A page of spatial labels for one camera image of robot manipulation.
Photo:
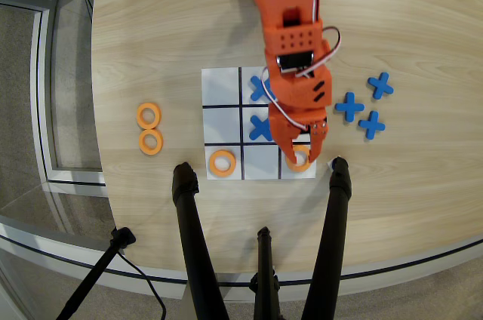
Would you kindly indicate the black tripod leg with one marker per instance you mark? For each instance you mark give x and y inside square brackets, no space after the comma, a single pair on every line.
[192,229]
[332,229]

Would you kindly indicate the thin black stand leg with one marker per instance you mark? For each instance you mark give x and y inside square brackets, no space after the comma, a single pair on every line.
[94,274]

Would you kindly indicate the white tape piece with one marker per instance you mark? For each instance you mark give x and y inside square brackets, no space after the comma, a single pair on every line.
[329,164]

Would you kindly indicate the blue foam cross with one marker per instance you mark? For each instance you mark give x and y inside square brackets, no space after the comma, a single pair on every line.
[381,85]
[258,90]
[260,129]
[372,125]
[350,106]

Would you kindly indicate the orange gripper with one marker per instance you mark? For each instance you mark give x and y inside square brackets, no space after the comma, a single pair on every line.
[292,121]

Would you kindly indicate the black camera tripod legs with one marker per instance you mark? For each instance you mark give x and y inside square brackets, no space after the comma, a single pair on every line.
[113,278]

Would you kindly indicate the grey metal floor frame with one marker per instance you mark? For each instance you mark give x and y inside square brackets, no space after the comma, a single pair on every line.
[39,90]

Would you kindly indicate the white tic-tac-toe paper board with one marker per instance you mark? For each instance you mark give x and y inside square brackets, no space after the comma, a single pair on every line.
[222,86]

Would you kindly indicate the black tripod centre column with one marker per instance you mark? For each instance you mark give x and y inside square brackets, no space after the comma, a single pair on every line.
[265,259]

